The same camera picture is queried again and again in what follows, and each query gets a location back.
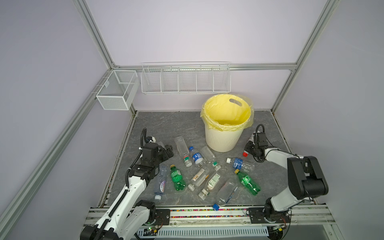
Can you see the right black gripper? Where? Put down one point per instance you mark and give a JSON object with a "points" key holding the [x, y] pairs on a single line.
{"points": [[247, 145]]}

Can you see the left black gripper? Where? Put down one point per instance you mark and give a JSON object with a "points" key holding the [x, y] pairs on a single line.
{"points": [[169, 150]]}

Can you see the white bottle red cap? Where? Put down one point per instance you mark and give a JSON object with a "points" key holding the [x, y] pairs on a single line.
{"points": [[245, 154]]}

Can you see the clear bottle purple label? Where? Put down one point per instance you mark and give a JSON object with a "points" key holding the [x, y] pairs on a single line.
{"points": [[161, 183]]}

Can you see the crushed clear plastic bottle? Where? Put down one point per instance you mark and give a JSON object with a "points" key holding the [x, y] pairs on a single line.
{"points": [[226, 192]]}

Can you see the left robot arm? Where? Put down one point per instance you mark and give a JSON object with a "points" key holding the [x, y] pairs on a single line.
{"points": [[125, 216]]}

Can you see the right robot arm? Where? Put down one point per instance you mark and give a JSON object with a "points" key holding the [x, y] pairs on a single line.
{"points": [[305, 177]]}

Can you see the yellow plastic bin liner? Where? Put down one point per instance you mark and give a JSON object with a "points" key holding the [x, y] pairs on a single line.
{"points": [[228, 112]]}

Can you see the white plastic waste bin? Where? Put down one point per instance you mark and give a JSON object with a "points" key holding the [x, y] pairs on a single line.
{"points": [[222, 141]]}

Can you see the blue label bottle white cap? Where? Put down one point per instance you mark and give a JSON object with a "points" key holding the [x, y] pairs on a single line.
{"points": [[240, 164]]}

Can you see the green bottle left yellow cap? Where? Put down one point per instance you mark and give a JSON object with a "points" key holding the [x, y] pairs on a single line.
{"points": [[177, 178]]}

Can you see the green bottle yellow cap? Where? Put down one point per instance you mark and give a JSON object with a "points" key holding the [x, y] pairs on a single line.
{"points": [[248, 182], [177, 178]]}

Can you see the clear bottle red green label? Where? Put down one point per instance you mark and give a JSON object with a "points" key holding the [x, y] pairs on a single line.
{"points": [[183, 150]]}

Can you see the green bottle right yellow cap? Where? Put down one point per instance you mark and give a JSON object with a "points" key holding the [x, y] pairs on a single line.
{"points": [[248, 182]]}

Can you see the clear bottle blue label cap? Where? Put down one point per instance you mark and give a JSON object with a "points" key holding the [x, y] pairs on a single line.
{"points": [[196, 155]]}

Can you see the clear bottle green neck label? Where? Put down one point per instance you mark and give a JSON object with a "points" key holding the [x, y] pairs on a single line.
{"points": [[210, 158]]}

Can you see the clear bottle yellow white label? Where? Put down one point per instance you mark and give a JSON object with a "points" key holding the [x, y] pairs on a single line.
{"points": [[199, 178]]}

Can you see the clear bottle green white label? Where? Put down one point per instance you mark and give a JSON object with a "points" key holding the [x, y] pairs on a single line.
{"points": [[210, 185]]}

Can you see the small white mesh basket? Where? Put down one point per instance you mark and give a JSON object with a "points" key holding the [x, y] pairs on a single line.
{"points": [[118, 90]]}

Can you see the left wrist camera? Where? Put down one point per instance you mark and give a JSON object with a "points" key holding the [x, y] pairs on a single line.
{"points": [[150, 139]]}

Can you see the long white wire basket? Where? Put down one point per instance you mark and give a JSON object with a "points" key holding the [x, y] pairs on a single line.
{"points": [[186, 78]]}

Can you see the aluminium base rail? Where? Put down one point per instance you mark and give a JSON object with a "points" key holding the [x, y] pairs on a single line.
{"points": [[237, 222]]}

